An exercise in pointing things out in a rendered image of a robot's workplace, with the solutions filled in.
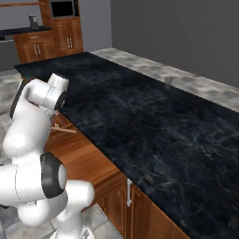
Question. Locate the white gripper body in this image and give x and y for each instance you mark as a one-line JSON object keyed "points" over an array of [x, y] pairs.
{"points": [[53, 112]]}

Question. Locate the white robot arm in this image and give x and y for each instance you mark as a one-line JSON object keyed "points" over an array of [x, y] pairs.
{"points": [[28, 137]]}

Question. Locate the open wooden drawer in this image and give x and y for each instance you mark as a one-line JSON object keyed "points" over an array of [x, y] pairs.
{"points": [[81, 158]]}

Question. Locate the clear glass cup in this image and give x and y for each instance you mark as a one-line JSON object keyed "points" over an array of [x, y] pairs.
{"points": [[168, 82]]}

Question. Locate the wooden cupboard run, dark top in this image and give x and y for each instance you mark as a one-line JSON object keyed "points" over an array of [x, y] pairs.
{"points": [[34, 45]]}

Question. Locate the tall wooden cabinet with oven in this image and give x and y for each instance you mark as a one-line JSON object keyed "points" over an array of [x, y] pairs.
{"points": [[66, 28]]}

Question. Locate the grey small appliance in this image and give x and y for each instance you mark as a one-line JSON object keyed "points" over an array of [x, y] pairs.
{"points": [[33, 21]]}

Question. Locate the wooden cupboard door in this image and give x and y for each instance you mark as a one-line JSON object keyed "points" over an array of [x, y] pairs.
{"points": [[113, 208]]}

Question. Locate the wooden island side panel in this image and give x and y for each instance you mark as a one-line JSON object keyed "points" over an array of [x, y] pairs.
{"points": [[152, 217]]}

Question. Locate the wooden wall shelf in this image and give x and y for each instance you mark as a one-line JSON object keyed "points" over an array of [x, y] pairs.
{"points": [[18, 4]]}

